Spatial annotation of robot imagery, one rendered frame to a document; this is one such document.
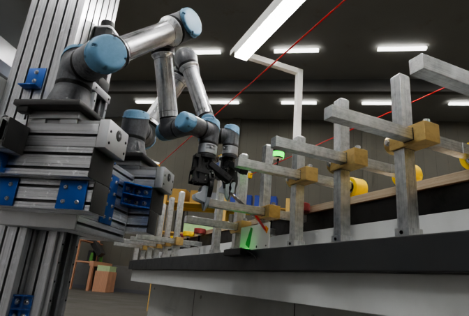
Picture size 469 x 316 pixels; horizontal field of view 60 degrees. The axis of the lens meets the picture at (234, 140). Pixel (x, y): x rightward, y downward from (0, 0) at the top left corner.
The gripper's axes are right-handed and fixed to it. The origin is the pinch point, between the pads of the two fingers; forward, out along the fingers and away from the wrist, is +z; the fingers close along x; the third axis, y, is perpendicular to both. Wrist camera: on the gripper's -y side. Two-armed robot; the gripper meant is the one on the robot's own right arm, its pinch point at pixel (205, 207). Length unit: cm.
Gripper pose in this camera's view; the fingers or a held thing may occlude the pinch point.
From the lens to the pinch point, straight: 155.8
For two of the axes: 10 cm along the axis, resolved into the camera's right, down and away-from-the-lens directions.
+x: 4.1, -2.7, -8.7
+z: -1.0, 9.4, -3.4
